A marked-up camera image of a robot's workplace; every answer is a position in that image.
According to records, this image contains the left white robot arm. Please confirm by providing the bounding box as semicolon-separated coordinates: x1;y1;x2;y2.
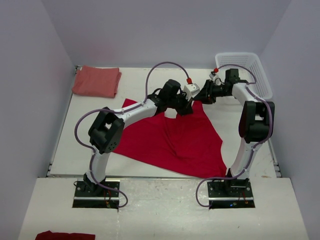
83;79;200;197

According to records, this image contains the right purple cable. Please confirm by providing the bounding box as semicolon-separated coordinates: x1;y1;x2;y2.
196;64;275;208

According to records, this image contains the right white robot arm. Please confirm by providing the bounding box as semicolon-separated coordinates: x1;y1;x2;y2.
194;64;275;197

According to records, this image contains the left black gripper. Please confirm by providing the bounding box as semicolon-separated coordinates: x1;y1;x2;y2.
167;90;193;117

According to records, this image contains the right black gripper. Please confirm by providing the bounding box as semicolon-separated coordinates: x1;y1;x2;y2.
193;80;231;106

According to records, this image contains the folded pink t shirt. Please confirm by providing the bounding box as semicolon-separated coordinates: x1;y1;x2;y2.
71;65;122;99

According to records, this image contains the bright red t shirt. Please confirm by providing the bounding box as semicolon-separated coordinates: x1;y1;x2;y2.
114;101;227;179

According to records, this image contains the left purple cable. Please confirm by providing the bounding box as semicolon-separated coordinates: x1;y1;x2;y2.
74;61;193;208

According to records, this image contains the white plastic basket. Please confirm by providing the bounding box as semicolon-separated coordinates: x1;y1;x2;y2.
215;52;273;100

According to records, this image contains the purple cable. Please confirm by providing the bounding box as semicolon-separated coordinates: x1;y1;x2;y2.
74;61;193;208
196;64;275;208

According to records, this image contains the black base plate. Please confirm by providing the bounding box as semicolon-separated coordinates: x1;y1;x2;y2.
207;178;256;209
72;180;120;210

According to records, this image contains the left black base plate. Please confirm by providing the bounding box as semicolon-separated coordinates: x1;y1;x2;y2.
72;180;120;210

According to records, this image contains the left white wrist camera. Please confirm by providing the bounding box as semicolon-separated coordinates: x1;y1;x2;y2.
183;77;200;100

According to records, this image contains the dark red cloth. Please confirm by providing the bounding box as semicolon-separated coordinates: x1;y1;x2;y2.
35;230;96;240

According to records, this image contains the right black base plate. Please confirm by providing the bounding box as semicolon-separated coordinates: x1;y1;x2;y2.
207;178;256;209

